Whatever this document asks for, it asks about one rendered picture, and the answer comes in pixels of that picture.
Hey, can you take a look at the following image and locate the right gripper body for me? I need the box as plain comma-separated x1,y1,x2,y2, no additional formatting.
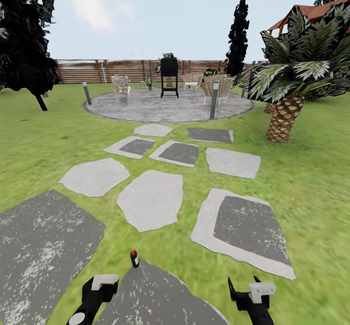
236,292,271,325

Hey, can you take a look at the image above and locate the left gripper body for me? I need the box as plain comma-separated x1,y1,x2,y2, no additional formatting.
82,285,113,307

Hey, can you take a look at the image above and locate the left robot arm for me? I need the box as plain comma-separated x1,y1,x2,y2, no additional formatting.
66,274,120,325

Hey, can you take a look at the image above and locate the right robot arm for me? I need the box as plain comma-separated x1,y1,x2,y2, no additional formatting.
228,276,276,325

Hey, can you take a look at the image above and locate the insectifuge atomizer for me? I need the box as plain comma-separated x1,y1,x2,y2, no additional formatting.
130,250,140,268

